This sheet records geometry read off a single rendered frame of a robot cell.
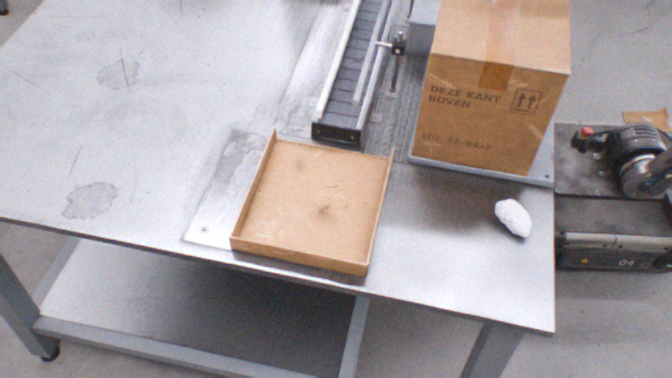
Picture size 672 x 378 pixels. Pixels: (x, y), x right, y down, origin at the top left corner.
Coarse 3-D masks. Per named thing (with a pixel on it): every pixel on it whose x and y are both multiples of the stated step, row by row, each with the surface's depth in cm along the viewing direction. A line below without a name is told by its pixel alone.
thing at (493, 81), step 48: (480, 0) 120; (528, 0) 120; (432, 48) 110; (480, 48) 110; (528, 48) 111; (432, 96) 117; (480, 96) 114; (528, 96) 112; (432, 144) 126; (480, 144) 123; (528, 144) 121
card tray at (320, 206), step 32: (288, 160) 131; (320, 160) 131; (352, 160) 131; (384, 160) 131; (256, 192) 125; (288, 192) 125; (320, 192) 125; (352, 192) 125; (384, 192) 123; (256, 224) 120; (288, 224) 120; (320, 224) 120; (352, 224) 120; (288, 256) 114; (320, 256) 111; (352, 256) 116
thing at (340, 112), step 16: (368, 0) 161; (368, 16) 156; (384, 16) 156; (352, 32) 152; (368, 32) 152; (352, 48) 148; (368, 48) 148; (352, 64) 144; (336, 80) 140; (352, 80) 141; (368, 80) 141; (336, 96) 137; (352, 96) 137; (336, 112) 134; (352, 112) 134; (352, 128) 131
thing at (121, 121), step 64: (64, 0) 165; (128, 0) 166; (192, 0) 167; (256, 0) 168; (320, 0) 169; (0, 64) 148; (64, 64) 148; (128, 64) 149; (192, 64) 150; (256, 64) 151; (320, 64) 152; (384, 64) 152; (0, 128) 134; (64, 128) 135; (128, 128) 136; (192, 128) 136; (256, 128) 137; (384, 128) 138; (0, 192) 123; (64, 192) 124; (128, 192) 124; (192, 192) 125; (448, 192) 127; (512, 192) 127; (192, 256) 115; (256, 256) 115; (384, 256) 116; (448, 256) 117; (512, 256) 117; (512, 320) 109
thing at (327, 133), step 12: (396, 0) 161; (396, 12) 165; (384, 36) 152; (384, 48) 150; (372, 72) 149; (324, 84) 140; (372, 84) 140; (372, 96) 141; (312, 120) 132; (360, 120) 133; (312, 132) 134; (324, 132) 133; (336, 132) 133; (348, 132) 132; (360, 132) 131; (348, 144) 134
